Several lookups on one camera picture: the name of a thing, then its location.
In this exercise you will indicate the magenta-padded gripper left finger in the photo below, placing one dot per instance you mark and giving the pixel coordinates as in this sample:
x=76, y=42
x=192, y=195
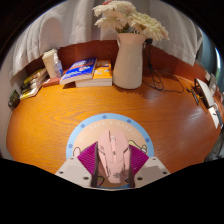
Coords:
x=71, y=171

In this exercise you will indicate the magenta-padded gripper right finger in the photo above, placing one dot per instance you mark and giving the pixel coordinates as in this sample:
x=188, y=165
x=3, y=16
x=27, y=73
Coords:
x=153, y=170

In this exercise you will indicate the pink computer mouse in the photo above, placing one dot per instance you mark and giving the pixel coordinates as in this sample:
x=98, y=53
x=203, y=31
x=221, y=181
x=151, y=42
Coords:
x=114, y=153

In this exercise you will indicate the round cartoon print mouse pad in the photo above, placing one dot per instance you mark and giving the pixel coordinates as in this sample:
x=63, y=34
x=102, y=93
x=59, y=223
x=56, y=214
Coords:
x=83, y=133

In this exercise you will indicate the white and yellow book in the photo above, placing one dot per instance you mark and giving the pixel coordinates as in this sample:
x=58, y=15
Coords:
x=30, y=91

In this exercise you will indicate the red book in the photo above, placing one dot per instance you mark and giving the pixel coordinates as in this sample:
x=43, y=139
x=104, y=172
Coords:
x=51, y=82

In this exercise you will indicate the dark green mug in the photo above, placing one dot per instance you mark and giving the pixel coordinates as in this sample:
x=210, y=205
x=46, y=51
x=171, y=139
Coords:
x=14, y=99

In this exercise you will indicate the white laptop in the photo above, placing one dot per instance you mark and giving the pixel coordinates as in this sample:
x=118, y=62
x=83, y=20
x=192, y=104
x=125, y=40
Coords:
x=205, y=93

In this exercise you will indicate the orange book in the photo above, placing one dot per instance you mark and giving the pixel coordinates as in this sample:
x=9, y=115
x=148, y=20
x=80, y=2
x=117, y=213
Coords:
x=103, y=75

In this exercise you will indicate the clear spray bottle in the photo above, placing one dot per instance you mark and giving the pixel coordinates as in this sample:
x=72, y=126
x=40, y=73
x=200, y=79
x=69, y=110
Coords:
x=58, y=69

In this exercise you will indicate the yellow and black book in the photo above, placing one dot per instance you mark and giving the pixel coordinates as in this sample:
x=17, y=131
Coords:
x=35, y=75

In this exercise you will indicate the white jug vase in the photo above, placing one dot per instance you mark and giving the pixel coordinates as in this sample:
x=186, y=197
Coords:
x=129, y=63

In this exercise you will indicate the cream tumbler with lid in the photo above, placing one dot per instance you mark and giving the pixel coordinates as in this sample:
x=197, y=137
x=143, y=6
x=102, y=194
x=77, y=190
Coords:
x=49, y=63

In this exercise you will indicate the white pleated curtain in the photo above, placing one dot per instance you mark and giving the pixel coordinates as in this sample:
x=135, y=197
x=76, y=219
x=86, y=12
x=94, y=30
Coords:
x=60, y=26

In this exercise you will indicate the white flower bouquet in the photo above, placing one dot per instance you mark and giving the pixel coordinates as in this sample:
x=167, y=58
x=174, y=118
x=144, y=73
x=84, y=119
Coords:
x=133, y=20

